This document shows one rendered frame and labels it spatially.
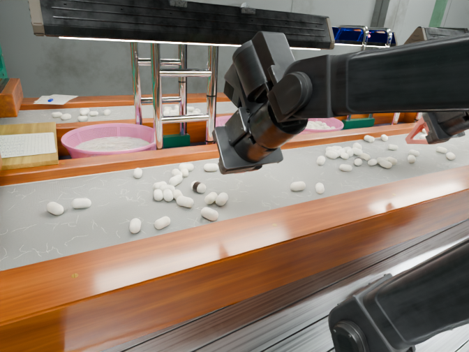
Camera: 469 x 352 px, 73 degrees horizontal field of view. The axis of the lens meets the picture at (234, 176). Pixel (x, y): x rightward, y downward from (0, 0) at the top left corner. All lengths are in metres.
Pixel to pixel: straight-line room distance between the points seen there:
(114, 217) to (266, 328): 0.33
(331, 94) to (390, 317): 0.21
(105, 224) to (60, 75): 1.80
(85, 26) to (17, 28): 1.71
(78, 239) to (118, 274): 0.15
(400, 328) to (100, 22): 0.59
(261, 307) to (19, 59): 2.06
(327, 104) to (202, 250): 0.29
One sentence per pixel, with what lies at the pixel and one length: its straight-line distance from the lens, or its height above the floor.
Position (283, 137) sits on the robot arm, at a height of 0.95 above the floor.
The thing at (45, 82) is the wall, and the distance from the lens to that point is 2.35.
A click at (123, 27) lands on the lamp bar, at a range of 0.63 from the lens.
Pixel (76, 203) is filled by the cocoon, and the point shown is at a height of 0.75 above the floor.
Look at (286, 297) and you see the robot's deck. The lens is 0.57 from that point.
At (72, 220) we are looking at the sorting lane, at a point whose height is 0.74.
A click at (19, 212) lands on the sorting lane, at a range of 0.71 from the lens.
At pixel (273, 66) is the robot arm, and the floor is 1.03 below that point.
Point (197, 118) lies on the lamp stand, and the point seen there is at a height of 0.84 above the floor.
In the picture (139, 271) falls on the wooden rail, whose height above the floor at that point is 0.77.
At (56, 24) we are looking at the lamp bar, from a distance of 0.62.
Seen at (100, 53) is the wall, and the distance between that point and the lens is 2.36.
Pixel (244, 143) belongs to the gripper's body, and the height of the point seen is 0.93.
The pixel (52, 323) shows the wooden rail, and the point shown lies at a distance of 0.46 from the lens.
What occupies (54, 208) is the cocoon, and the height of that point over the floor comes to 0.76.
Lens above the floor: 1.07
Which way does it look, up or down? 25 degrees down
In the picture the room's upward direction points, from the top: 4 degrees clockwise
